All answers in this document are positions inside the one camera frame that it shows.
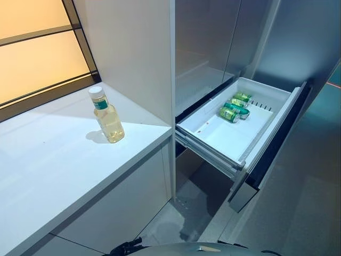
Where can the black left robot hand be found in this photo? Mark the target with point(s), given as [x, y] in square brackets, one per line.
[125, 248]

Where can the yellow drink bottle white cap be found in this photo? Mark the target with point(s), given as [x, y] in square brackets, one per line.
[110, 125]

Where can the white fridge drawer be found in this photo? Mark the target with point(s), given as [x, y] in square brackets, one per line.
[226, 133]

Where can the stainless steel fridge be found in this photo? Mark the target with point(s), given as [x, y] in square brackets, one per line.
[202, 40]

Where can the white counter cabinet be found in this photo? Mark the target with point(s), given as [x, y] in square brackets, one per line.
[120, 213]

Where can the grey robot torso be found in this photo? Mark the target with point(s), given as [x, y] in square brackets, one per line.
[186, 250]

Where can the light green drink can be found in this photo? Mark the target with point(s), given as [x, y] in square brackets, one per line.
[227, 114]
[241, 96]
[238, 102]

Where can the dark green drink can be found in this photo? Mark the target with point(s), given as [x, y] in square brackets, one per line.
[234, 107]

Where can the tall white cabinet panel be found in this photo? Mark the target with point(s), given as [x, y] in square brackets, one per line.
[128, 53]

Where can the amber window with black frame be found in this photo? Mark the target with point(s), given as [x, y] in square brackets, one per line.
[40, 53]

